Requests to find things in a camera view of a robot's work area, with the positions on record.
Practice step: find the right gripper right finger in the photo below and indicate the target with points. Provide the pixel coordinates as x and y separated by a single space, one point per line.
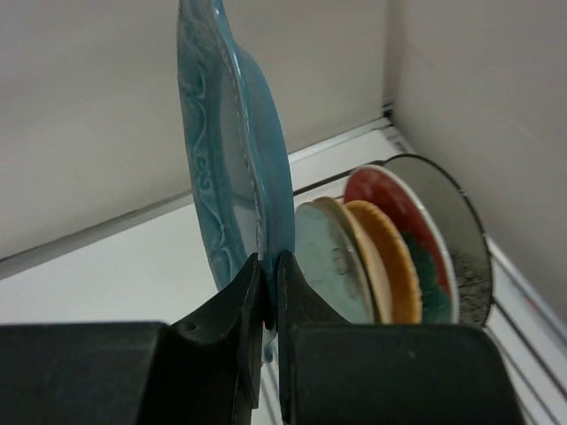
298 305

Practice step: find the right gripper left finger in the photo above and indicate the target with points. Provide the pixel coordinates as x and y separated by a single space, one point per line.
219 353

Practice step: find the light blue flower plate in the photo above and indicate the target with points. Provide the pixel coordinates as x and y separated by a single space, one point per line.
330 263

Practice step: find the beige bird plate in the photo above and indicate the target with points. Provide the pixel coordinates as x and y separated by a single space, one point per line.
378 289

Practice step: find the orange woven plate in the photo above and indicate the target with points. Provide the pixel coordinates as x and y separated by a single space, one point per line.
399 266

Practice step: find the red plate blue flower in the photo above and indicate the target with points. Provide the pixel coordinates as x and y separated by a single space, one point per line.
427 248

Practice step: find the dark teal scalloped plate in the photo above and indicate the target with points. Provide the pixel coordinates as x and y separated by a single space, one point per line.
239 167

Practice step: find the grey tree plate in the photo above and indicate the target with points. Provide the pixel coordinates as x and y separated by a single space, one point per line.
461 228

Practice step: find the black wire dish rack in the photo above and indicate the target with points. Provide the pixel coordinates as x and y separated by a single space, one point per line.
534 354

